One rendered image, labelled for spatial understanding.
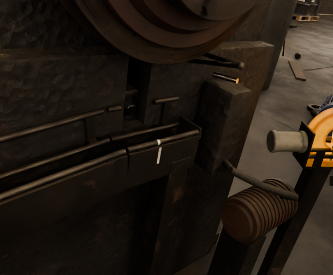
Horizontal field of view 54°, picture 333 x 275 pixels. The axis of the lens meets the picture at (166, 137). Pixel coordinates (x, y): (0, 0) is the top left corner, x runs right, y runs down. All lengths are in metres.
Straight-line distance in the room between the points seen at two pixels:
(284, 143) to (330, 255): 0.92
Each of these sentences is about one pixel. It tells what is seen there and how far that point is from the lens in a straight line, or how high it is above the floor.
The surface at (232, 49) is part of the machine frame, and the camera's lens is 0.89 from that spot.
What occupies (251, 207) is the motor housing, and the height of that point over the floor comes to 0.53.
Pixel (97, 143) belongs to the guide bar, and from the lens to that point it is 0.68.
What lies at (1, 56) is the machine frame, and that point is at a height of 0.87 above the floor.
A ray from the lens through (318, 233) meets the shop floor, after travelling 1.81.
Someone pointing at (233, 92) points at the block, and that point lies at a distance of 0.79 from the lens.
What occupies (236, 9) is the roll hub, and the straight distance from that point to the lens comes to 0.56.
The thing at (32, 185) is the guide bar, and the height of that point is 0.69.
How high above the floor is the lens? 1.05
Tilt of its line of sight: 29 degrees down
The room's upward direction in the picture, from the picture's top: 10 degrees clockwise
